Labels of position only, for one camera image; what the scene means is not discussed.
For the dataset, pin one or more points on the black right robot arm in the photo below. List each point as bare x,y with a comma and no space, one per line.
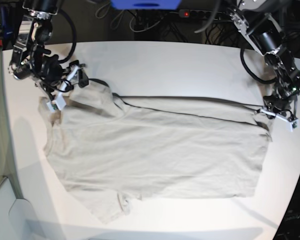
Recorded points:
31,59

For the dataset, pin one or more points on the black power strip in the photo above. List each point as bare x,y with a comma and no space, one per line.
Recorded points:
201,15

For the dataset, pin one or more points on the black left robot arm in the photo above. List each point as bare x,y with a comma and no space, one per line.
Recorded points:
260,22

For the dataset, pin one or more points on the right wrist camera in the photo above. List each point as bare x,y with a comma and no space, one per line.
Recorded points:
57,104

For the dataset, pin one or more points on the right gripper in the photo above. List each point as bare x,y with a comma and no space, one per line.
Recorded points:
59,81

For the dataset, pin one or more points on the beige t-shirt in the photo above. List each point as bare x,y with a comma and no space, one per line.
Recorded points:
107,150

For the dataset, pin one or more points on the blue plastic box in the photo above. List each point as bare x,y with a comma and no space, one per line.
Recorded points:
145,4

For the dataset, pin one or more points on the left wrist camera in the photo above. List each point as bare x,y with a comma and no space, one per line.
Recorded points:
293,124

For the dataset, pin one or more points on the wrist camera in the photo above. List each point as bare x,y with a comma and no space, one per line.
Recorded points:
293,124
57,104

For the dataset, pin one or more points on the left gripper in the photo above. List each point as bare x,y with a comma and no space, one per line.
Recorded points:
283,109

